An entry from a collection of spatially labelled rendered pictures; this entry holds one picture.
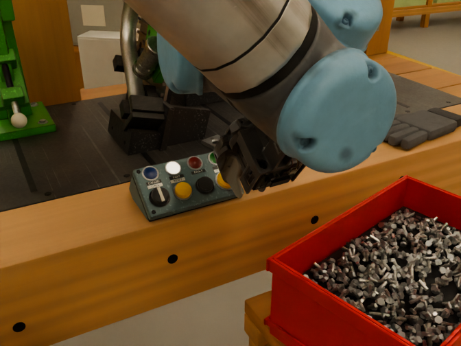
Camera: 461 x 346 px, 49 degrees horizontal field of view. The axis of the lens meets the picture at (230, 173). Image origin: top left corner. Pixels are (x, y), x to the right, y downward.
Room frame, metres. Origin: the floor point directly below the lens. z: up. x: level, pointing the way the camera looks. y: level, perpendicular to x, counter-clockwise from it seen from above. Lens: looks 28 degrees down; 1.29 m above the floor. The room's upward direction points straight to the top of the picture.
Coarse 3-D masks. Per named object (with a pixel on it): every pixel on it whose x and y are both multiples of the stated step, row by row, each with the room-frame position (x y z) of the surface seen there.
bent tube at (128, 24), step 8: (128, 8) 0.96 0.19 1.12; (128, 16) 0.96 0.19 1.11; (136, 16) 0.97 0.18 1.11; (128, 24) 0.96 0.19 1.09; (136, 24) 0.97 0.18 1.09; (120, 32) 0.96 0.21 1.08; (128, 32) 0.95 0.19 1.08; (120, 40) 0.95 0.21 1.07; (128, 40) 0.94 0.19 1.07; (128, 48) 0.93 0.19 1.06; (136, 48) 0.94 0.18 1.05; (128, 56) 0.92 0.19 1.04; (136, 56) 0.92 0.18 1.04; (128, 64) 0.90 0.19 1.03; (128, 72) 0.89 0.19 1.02; (128, 80) 0.88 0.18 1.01; (136, 80) 0.88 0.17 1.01; (128, 88) 0.87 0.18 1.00; (136, 88) 0.86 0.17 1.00; (128, 96) 0.86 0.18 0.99
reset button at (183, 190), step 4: (180, 184) 0.62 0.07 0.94; (184, 184) 0.62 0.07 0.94; (188, 184) 0.63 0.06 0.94; (176, 188) 0.62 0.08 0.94; (180, 188) 0.62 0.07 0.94; (184, 188) 0.62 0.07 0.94; (188, 188) 0.62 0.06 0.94; (176, 192) 0.61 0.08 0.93; (180, 192) 0.61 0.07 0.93; (184, 192) 0.61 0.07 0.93; (188, 192) 0.61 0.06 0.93; (180, 196) 0.61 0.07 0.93; (184, 196) 0.61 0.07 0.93; (188, 196) 0.61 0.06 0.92
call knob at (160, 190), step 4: (156, 188) 0.61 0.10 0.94; (160, 188) 0.61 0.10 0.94; (164, 188) 0.61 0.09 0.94; (152, 192) 0.60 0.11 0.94; (156, 192) 0.60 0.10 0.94; (160, 192) 0.60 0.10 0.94; (164, 192) 0.60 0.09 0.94; (168, 192) 0.61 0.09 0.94; (152, 196) 0.60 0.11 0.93; (156, 196) 0.60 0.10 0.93; (160, 196) 0.60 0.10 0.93; (164, 196) 0.60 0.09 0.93; (168, 196) 0.60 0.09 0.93; (152, 200) 0.60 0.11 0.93; (156, 200) 0.59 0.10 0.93; (160, 200) 0.59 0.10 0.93; (164, 200) 0.59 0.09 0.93; (156, 204) 0.59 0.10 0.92; (160, 204) 0.59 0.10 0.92; (164, 204) 0.60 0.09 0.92
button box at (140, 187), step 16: (176, 160) 0.67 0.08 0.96; (208, 160) 0.68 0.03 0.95; (144, 176) 0.63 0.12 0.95; (160, 176) 0.64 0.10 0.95; (176, 176) 0.64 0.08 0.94; (192, 176) 0.65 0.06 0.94; (208, 176) 0.65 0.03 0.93; (144, 192) 0.61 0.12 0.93; (192, 192) 0.63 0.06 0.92; (208, 192) 0.63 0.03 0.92; (224, 192) 0.64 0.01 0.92; (144, 208) 0.60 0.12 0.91; (160, 208) 0.59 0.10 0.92; (176, 208) 0.60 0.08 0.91; (192, 208) 0.61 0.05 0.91
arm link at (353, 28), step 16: (320, 0) 0.43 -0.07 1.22; (336, 0) 0.44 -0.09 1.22; (352, 0) 0.44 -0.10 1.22; (368, 0) 0.45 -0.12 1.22; (320, 16) 0.43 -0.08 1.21; (336, 16) 0.42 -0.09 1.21; (352, 16) 0.43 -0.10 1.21; (368, 16) 0.43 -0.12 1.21; (336, 32) 0.43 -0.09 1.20; (352, 32) 0.42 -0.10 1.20; (368, 32) 0.43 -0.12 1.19
